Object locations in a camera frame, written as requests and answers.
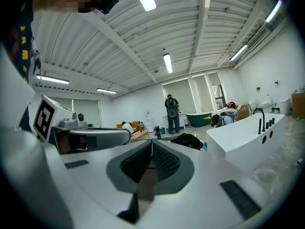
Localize white toilet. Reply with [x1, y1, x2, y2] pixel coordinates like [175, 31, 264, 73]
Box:
[261, 94, 273, 114]
[278, 96, 291, 115]

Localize wooden coffee table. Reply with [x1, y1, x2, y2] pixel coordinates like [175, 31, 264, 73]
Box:
[130, 129, 150, 143]

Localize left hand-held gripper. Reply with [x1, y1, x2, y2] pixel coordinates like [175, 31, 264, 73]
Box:
[32, 95, 132, 155]

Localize open cardboard boxes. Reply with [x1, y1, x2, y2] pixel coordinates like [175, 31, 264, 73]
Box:
[236, 103, 252, 121]

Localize window with roller blind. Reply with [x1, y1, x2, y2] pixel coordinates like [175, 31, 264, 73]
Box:
[72, 98, 101, 127]
[162, 78, 197, 115]

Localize white cabinet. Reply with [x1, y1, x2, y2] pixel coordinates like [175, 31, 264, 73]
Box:
[144, 110, 153, 132]

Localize black sink faucet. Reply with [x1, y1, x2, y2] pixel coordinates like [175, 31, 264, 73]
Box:
[154, 125, 163, 141]

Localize white bathtub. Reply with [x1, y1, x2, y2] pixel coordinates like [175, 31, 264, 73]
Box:
[206, 113, 286, 174]

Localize brown cardboard box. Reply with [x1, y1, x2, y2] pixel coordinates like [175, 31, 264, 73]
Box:
[291, 92, 305, 119]

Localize black head-worn camera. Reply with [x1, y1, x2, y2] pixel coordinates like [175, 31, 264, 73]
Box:
[96, 0, 120, 15]

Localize black bathtub faucet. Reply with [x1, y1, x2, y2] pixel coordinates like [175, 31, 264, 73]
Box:
[252, 107, 276, 135]

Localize black cloth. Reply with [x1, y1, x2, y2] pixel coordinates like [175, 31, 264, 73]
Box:
[170, 132, 204, 150]

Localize navy shirt with yellow print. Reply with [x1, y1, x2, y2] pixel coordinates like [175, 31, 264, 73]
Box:
[1, 0, 40, 133]

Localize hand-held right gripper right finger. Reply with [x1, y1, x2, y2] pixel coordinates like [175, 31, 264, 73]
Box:
[137, 139, 283, 229]

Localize orange sofa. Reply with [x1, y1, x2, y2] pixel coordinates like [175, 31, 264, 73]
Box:
[116, 120, 142, 130]

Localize white side table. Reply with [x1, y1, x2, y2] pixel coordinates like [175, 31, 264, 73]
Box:
[178, 112, 187, 130]

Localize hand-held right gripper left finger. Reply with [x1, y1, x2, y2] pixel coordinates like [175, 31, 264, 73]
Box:
[44, 139, 153, 229]

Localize green bathtub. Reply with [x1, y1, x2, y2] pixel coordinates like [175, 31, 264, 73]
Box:
[185, 112, 213, 128]

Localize ceiling air vent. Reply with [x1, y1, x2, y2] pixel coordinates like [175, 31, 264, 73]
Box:
[246, 20, 273, 50]

